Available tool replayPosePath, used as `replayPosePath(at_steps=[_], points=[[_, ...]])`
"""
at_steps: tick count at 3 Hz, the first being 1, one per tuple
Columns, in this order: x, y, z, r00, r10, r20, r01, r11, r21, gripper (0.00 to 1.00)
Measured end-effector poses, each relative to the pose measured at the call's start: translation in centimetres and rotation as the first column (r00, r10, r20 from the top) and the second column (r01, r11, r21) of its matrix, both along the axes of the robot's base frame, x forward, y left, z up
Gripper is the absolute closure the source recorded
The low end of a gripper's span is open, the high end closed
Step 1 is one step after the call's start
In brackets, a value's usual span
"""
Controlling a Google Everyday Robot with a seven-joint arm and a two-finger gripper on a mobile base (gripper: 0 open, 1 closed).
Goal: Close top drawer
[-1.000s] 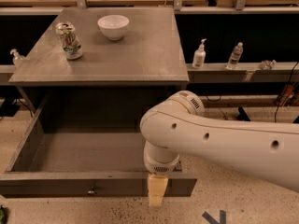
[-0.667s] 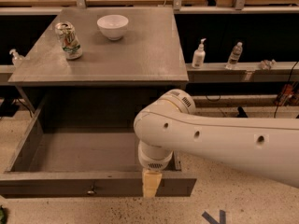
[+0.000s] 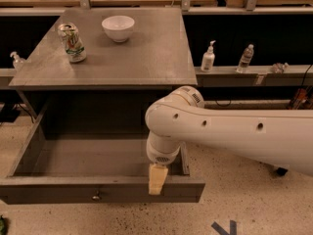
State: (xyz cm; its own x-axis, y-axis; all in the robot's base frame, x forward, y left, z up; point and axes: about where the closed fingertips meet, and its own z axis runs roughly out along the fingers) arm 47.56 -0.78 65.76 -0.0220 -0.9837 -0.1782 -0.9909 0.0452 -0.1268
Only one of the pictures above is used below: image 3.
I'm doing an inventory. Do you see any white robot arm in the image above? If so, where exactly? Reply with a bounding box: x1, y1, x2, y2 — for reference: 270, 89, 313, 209
145, 86, 313, 195

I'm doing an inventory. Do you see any white ceramic bowl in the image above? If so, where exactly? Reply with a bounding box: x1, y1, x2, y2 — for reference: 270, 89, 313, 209
102, 16, 135, 42

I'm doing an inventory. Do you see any blue tape floor marker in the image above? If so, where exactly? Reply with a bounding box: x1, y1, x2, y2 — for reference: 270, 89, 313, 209
210, 219, 238, 235

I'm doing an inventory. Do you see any grey top drawer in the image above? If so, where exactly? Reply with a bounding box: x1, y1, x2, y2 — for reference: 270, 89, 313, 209
0, 98, 205, 205

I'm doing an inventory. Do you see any metal drawer knob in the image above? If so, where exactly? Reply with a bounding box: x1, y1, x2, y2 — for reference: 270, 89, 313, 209
92, 191, 101, 201

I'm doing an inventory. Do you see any clear pump sanitizer bottle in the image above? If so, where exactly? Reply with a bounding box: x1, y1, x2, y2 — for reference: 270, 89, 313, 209
10, 51, 25, 71

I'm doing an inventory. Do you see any grey drawer cabinet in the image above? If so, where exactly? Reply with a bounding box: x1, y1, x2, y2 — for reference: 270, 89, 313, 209
8, 7, 199, 139

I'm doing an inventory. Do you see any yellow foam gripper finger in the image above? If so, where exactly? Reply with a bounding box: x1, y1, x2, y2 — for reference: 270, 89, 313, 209
149, 164, 168, 195

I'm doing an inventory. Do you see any clear plastic water bottle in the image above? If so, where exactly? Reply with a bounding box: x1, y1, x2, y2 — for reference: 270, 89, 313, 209
236, 44, 254, 73

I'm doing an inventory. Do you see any white pump lotion bottle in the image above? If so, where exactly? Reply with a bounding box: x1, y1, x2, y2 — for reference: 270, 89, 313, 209
201, 40, 215, 71

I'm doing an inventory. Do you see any crushed soda can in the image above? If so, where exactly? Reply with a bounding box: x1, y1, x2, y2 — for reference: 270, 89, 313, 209
58, 23, 87, 63

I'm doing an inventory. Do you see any crumpled clear wrapper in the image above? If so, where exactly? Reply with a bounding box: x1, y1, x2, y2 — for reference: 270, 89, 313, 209
271, 63, 289, 73

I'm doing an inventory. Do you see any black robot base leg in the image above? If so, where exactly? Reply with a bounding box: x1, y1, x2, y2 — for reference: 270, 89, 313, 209
276, 167, 288, 176

